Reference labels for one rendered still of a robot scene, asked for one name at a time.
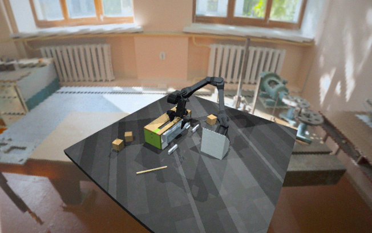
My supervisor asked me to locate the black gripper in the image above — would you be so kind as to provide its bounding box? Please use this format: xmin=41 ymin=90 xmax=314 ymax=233
xmin=166 ymin=106 xmax=192 ymax=129

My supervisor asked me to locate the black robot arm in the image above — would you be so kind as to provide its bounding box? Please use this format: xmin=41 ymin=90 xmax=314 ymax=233
xmin=167 ymin=77 xmax=229 ymax=136

